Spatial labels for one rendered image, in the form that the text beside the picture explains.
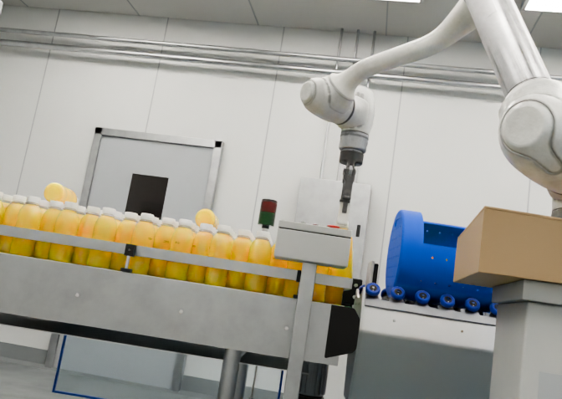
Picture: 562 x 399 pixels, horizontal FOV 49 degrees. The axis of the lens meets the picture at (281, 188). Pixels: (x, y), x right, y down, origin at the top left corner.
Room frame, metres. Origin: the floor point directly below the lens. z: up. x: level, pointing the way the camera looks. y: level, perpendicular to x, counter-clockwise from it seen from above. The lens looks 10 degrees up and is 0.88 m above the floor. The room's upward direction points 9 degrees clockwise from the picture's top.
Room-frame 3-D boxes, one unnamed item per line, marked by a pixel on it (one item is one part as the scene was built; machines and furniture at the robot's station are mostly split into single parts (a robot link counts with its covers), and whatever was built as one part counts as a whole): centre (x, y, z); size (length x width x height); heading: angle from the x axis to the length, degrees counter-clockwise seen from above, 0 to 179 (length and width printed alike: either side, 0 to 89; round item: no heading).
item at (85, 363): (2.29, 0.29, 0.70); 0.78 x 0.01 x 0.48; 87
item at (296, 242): (1.71, -0.11, 1.05); 0.20 x 0.10 x 0.10; 87
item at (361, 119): (1.88, -0.20, 1.51); 0.13 x 0.11 x 0.16; 132
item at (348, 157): (1.90, -0.20, 1.33); 0.08 x 0.07 x 0.09; 177
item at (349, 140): (1.89, -0.20, 1.40); 0.09 x 0.09 x 0.06
